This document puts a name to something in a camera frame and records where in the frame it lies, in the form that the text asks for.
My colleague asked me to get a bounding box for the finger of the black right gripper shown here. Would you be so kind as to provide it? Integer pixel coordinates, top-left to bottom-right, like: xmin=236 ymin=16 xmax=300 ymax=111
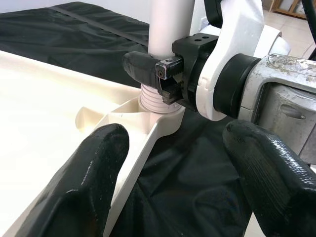
xmin=122 ymin=51 xmax=185 ymax=88

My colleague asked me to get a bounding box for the white tapered table leg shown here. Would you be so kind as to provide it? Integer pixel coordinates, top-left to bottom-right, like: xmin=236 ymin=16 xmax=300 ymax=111
xmin=138 ymin=0 xmax=196 ymax=114

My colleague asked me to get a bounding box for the light wooden shelf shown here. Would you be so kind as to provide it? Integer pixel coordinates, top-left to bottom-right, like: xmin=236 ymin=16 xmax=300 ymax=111
xmin=269 ymin=0 xmax=307 ymax=19

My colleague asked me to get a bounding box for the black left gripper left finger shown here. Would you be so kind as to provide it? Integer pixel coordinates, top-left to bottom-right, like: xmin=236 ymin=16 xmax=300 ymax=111
xmin=9 ymin=123 xmax=130 ymax=237

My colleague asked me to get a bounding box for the white plastic table top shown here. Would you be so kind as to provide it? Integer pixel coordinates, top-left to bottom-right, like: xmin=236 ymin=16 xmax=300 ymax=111
xmin=0 ymin=50 xmax=186 ymax=237

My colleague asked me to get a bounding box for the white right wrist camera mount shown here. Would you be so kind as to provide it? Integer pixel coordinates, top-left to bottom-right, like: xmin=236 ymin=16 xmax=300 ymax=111
xmin=192 ymin=0 xmax=291 ymax=121

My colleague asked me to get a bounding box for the black table cloth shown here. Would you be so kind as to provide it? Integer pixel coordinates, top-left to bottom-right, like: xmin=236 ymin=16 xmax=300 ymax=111
xmin=0 ymin=1 xmax=316 ymax=237

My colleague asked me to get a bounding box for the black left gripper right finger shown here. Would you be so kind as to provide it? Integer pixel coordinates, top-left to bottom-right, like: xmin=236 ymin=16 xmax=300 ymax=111
xmin=222 ymin=119 xmax=316 ymax=237

